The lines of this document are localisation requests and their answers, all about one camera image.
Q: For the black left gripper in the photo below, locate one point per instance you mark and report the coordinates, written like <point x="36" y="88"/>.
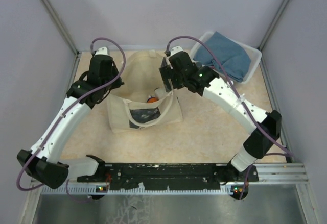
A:
<point x="117" y="83"/>

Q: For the white plastic basket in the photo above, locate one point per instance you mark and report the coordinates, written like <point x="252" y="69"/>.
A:
<point x="254" y="54"/>

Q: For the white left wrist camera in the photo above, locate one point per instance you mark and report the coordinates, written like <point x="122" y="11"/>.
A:
<point x="102" y="51"/>

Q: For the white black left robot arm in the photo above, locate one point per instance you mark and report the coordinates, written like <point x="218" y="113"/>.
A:
<point x="42" y="161"/>

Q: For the orange blue tube in bag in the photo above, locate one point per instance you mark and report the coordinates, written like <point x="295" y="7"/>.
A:
<point x="152" y="99"/>

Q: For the blue folded towel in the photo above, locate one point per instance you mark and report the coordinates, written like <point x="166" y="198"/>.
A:
<point x="226" y="53"/>

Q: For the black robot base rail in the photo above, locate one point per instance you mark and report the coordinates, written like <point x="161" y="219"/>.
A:
<point x="178" y="178"/>

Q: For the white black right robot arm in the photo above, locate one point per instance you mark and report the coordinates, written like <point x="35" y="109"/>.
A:
<point x="260" y="124"/>

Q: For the white bottle in bag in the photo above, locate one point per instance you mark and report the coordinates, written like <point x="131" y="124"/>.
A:
<point x="160" y="93"/>

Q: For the aluminium frame rail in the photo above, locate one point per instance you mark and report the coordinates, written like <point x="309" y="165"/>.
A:
<point x="59" y="24"/>

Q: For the cream canvas tote bag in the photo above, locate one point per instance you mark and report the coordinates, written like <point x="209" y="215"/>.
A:
<point x="127" y="107"/>

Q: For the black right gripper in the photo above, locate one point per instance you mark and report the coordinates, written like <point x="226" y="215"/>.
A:
<point x="167" y="73"/>

